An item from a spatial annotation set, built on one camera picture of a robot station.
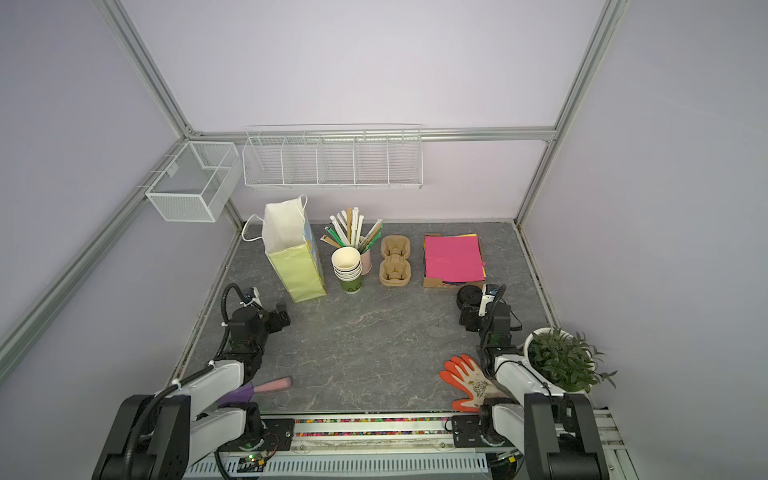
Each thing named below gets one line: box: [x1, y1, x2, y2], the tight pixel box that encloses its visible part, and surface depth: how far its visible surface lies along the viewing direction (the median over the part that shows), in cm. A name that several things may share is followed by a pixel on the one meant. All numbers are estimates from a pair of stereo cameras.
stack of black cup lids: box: [456, 284, 483, 311], surface depth 96 cm
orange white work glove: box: [440, 354, 501, 412], surface depth 82 cm
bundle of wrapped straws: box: [320, 207, 384, 253], surface depth 100 cm
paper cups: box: [331, 246, 363, 294], surface depth 93 cm
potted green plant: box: [524, 326, 617, 393], surface depth 72 cm
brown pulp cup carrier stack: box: [379, 234, 412, 287], surface depth 104 cm
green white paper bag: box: [241, 194, 327, 303], surface depth 90 cm
